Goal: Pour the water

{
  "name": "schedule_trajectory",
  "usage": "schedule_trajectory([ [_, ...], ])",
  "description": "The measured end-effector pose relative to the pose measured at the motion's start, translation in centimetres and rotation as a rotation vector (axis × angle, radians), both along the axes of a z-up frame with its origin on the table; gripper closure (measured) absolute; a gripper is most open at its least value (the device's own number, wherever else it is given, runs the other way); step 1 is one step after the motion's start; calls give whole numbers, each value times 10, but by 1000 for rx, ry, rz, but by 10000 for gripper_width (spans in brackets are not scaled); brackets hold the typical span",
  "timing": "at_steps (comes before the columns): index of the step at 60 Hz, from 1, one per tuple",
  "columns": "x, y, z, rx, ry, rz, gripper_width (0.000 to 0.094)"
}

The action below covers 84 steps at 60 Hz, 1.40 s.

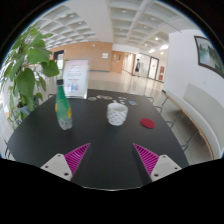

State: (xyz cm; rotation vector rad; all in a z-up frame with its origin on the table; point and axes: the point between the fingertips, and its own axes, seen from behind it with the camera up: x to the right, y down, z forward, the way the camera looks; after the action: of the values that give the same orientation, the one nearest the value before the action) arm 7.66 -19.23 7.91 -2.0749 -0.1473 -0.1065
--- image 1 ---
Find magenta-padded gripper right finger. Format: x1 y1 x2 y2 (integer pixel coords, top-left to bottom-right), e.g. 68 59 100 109
131 143 183 186

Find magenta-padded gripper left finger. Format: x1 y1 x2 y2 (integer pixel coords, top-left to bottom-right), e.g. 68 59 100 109
40 142 92 183

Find green plastic drink bottle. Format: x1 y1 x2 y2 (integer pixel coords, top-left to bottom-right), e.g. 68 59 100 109
54 79 74 131

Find flat round red coaster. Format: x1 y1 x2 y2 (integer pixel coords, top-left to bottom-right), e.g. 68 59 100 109
139 117 156 130

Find row of black chairs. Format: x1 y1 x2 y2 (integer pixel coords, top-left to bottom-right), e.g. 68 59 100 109
144 94 189 153

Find white dotted mug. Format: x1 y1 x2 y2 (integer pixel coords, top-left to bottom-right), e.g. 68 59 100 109
106 99 129 127

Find long white bench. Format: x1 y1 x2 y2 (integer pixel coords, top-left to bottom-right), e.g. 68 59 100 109
162 83 224 161

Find clear acrylic table sign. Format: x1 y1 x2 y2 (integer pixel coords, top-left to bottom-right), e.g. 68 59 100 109
61 59 90 100

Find glass double door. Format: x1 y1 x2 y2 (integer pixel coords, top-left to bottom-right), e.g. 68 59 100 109
147 56 160 80

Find person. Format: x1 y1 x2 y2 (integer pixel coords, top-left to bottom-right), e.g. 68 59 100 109
134 58 142 78

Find green leafy potted plant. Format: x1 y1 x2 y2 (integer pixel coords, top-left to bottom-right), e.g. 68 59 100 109
0 24 61 131

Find framed landscape picture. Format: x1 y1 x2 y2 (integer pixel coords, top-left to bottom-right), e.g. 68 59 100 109
194 35 224 78

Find recessed ceiling lights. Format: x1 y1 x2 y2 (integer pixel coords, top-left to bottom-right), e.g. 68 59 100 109
66 8 169 54

